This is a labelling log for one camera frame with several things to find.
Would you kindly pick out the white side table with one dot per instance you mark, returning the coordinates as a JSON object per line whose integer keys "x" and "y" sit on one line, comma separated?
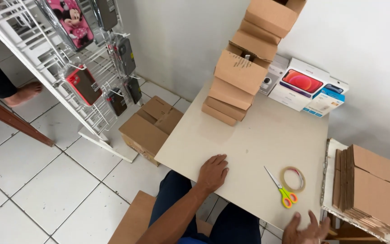
{"x": 328, "y": 176}

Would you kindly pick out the white camera box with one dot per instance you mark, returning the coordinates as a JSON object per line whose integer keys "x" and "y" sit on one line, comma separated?
{"x": 273, "y": 76}

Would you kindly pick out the person's right hand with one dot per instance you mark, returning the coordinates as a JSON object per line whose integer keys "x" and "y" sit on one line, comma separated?
{"x": 303, "y": 234}

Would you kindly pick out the clear adhesive tape roll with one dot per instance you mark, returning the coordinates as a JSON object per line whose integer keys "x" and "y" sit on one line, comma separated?
{"x": 284, "y": 184}

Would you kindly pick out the person's dark blue trousers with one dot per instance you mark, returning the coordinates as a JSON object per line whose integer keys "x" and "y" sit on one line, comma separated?
{"x": 173, "y": 193}

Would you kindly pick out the pile of flat cardboard sheets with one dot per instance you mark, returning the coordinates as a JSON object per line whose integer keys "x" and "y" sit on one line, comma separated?
{"x": 374, "y": 193}

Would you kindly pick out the white box with blue phone picture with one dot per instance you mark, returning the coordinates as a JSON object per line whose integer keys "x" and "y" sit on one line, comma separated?
{"x": 337, "y": 86}

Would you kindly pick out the blue and white small box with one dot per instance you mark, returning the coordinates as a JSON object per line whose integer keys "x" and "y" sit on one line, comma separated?
{"x": 323, "y": 103}

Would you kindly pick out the brown wooden bench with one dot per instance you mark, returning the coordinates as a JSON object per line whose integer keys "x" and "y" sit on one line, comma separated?
{"x": 132, "y": 220}

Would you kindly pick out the white box with red phone picture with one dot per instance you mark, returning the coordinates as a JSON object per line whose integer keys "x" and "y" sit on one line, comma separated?
{"x": 296, "y": 86}

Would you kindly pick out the brown wooden rail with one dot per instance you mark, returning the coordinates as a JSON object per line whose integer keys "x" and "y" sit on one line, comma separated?
{"x": 12, "y": 120}

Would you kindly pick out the person's left hand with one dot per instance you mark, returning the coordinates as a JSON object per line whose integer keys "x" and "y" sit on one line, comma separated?
{"x": 212, "y": 176}

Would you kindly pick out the open brown cardboard carton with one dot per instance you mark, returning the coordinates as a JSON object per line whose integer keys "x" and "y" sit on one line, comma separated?
{"x": 147, "y": 130}

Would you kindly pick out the stack of assembled cardboard boxes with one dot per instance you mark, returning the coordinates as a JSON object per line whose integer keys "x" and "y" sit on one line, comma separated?
{"x": 237, "y": 74}

